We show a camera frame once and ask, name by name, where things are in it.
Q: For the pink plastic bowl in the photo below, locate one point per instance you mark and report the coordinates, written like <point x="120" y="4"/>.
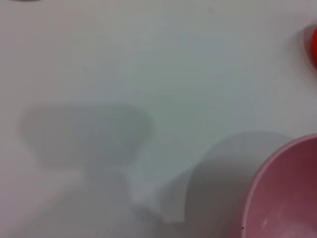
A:
<point x="287" y="188"/>

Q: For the red toy pear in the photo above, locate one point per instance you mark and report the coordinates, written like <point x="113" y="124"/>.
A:
<point x="313" y="47"/>

